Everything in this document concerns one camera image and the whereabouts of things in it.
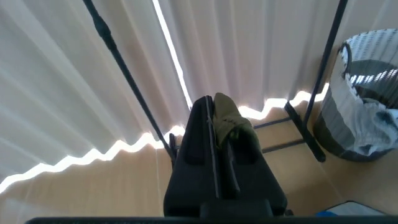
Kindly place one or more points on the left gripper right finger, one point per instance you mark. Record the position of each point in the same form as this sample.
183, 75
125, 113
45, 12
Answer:
255, 183

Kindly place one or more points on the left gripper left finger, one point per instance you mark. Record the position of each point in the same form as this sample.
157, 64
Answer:
192, 174

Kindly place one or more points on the green printed shirt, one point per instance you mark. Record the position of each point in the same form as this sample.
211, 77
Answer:
230, 118

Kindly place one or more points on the black clothes rack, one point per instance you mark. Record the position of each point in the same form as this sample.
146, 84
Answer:
124, 68

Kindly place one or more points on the white laundry basket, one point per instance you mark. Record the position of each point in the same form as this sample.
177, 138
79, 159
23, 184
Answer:
370, 46

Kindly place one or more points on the beige curtain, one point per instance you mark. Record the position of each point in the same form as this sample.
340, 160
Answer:
62, 77

